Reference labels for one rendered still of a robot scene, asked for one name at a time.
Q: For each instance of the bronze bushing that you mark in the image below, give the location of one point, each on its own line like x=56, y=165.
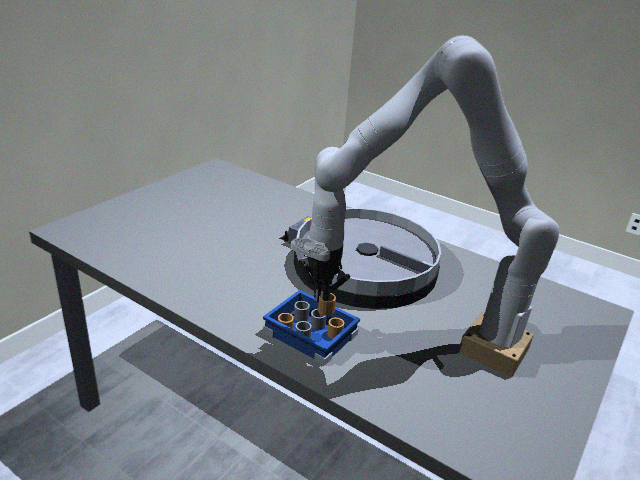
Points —
x=327, y=308
x=286, y=319
x=335, y=326

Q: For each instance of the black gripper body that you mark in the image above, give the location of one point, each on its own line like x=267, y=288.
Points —
x=333, y=263

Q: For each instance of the blue plastic crate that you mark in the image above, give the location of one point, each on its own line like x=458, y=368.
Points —
x=319, y=347

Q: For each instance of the grey metal bushing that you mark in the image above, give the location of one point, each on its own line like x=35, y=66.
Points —
x=301, y=311
x=318, y=321
x=304, y=328

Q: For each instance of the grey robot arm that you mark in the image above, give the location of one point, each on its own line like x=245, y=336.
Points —
x=468, y=71

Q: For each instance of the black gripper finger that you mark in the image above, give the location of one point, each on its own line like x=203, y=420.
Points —
x=315, y=279
x=327, y=286

